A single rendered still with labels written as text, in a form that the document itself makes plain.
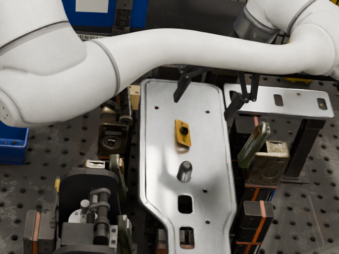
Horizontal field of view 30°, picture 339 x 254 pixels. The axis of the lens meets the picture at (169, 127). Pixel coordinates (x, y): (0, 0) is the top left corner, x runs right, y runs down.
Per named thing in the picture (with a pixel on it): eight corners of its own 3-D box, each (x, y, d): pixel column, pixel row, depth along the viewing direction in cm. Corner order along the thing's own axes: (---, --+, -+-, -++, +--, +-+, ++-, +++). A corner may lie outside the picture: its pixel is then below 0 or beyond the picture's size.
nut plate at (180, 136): (191, 146, 150) (193, 143, 149) (177, 142, 148) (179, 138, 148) (187, 124, 156) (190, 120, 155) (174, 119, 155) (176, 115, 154)
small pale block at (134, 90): (126, 188, 178) (140, 95, 151) (114, 187, 177) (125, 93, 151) (126, 178, 180) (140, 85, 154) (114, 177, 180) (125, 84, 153)
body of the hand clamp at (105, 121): (117, 214, 171) (129, 126, 146) (92, 212, 170) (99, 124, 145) (118, 196, 175) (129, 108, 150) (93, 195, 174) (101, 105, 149)
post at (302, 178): (308, 183, 188) (341, 116, 167) (273, 181, 187) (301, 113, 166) (305, 167, 193) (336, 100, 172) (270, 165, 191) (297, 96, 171)
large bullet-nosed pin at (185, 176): (189, 186, 145) (194, 168, 140) (176, 185, 144) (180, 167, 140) (188, 175, 147) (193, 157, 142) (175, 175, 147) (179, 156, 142)
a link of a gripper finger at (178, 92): (191, 80, 141) (188, 79, 140) (176, 103, 144) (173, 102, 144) (190, 72, 143) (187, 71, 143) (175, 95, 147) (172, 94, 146)
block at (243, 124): (249, 206, 179) (275, 140, 159) (211, 203, 178) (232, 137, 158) (246, 180, 186) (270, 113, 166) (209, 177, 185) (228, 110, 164)
